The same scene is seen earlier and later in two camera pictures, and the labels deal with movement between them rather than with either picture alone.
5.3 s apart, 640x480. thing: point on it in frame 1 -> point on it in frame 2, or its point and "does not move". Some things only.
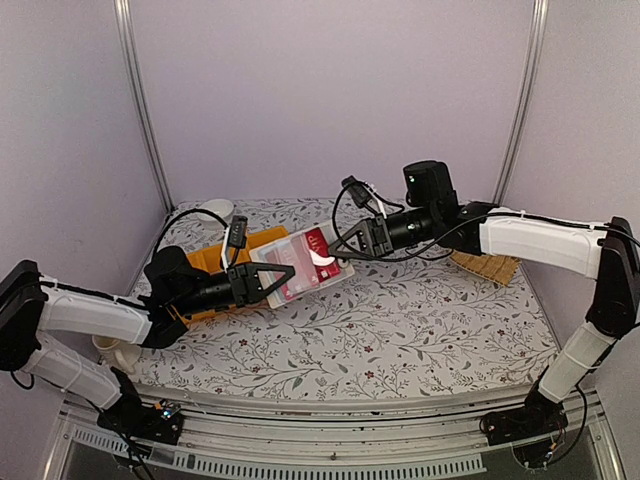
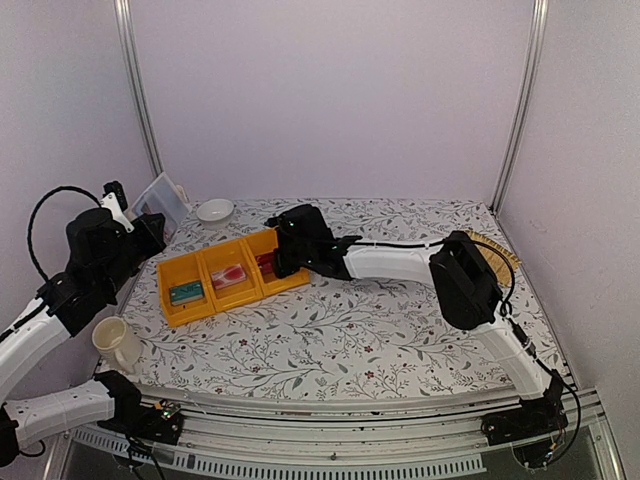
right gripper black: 373,228 -> 282,263
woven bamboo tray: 495,268 does not move
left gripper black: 244,288 -> 154,235
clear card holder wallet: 311,255 -> 162,197
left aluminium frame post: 128,33 does not move
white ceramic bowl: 220,207 does not move
